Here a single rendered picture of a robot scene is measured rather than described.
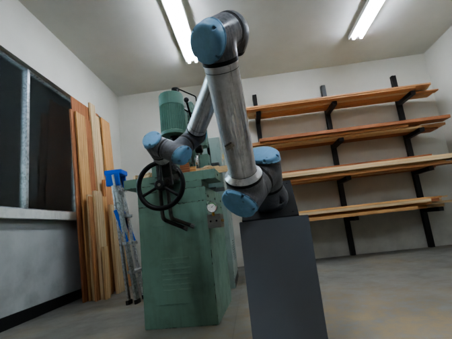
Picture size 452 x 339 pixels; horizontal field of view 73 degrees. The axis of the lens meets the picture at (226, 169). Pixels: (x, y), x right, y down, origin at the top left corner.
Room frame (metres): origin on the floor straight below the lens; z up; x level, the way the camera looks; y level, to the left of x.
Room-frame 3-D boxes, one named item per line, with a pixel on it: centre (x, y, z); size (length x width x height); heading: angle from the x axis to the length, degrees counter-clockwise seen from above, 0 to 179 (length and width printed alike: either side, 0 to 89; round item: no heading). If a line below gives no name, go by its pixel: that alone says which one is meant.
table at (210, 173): (1.94, 0.36, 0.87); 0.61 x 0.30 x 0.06; 83
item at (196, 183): (1.99, 0.34, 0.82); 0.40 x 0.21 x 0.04; 83
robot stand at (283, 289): (1.49, -0.19, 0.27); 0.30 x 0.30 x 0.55; 87
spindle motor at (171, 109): (2.05, 0.34, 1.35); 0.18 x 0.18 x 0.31
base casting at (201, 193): (2.17, 0.32, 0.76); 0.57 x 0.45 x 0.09; 173
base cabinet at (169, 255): (2.17, 0.32, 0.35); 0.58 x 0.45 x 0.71; 173
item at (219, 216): (1.88, 0.09, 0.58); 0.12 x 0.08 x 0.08; 173
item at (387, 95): (3.93, -1.55, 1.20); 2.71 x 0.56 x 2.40; 87
